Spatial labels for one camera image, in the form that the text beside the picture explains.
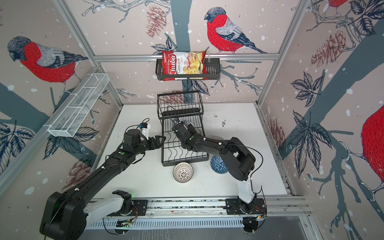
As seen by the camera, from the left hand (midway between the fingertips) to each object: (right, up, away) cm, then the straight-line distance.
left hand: (160, 138), depth 81 cm
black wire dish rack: (+13, +19, +12) cm, 26 cm away
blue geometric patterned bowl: (+33, -17, +5) cm, 37 cm away
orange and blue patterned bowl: (+15, +8, +2) cm, 17 cm away
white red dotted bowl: (+13, -20, +3) cm, 24 cm away
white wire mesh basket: (-43, +9, -11) cm, 45 cm away
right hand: (+13, +3, +11) cm, 17 cm away
